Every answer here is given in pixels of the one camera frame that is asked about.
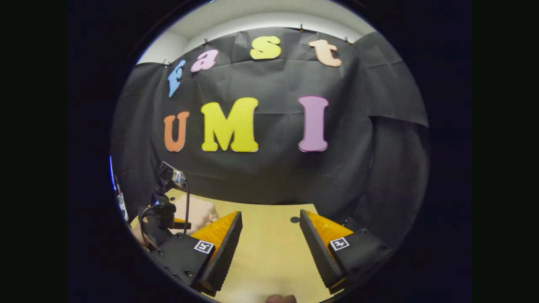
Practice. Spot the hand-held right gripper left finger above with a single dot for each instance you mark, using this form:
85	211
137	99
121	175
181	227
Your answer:
223	256

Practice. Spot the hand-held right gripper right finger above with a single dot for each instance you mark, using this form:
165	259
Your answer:
320	254

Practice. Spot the black backdrop cloth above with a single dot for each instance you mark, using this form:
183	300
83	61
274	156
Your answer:
273	176

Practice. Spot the pink suitcase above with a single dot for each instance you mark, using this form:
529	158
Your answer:
200	212

